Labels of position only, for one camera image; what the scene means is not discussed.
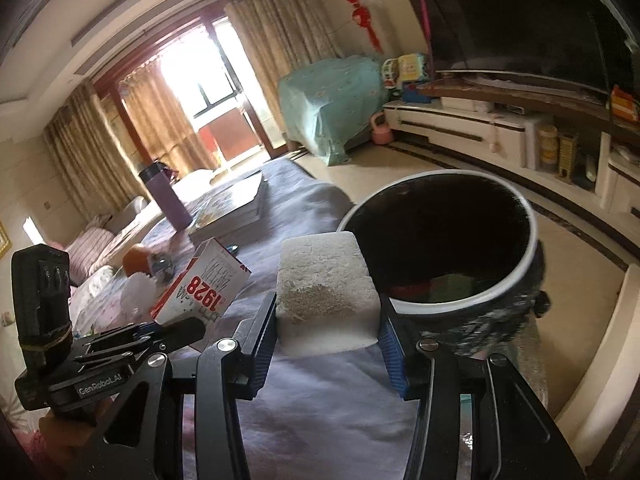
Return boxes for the white foam block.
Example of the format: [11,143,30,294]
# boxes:
[276,231,381,357]

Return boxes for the purple thermos bottle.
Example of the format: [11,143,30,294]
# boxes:
[138,162,193,231]

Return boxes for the ceiling air vent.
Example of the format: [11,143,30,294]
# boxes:
[70,0,197,47]

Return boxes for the beige patterned curtain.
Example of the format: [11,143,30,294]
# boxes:
[220,0,346,146]
[42,80,151,216]
[122,67,221,176]

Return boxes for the white television cabinet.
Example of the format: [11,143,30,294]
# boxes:
[382,80,640,211]

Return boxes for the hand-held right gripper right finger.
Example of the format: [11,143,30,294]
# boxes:
[377,297,586,480]

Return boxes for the blue plastic wrapper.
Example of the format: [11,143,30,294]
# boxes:
[147,250,176,281]

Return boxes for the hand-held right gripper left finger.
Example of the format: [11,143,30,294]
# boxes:
[70,291,278,480]

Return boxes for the person's left hand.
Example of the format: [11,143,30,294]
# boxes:
[37,402,108,467]

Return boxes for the pink striped pillow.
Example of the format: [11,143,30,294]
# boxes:
[67,227,113,283]

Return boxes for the yellow jar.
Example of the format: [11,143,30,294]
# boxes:
[537,125,558,166]

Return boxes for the teal cloth-covered furniture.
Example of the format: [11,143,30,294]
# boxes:
[277,55,388,166]

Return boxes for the stack of picture books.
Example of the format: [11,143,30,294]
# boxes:
[187,170,264,241]

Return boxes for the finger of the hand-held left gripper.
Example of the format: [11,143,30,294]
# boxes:
[82,321,166,347]
[75,316,207,367]

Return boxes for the yellow patterned box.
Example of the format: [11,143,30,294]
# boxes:
[557,130,578,181]

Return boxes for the pink kettlebell toy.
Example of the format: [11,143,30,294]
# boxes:
[370,112,393,145]

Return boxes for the pink stick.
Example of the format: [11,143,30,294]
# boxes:
[412,0,436,78]

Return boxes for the white-rimmed bin with black bag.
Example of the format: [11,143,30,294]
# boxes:
[336,170,552,411]

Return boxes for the orange toy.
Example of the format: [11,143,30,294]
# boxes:
[610,85,640,123]

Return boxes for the red heart hanging decoration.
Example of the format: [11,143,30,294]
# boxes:
[327,0,383,53]

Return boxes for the red and white carton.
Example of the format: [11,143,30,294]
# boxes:
[151,238,252,326]

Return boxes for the orange fruit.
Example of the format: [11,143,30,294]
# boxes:
[122,244,153,276]

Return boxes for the white chair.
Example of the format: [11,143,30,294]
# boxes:
[555,260,640,453]

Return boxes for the yellow teal toy box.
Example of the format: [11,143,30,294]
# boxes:
[397,52,431,83]

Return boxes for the light sofa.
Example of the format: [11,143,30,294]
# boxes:
[65,170,221,291]

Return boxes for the black flat-screen television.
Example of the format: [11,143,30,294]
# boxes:
[397,0,640,106]

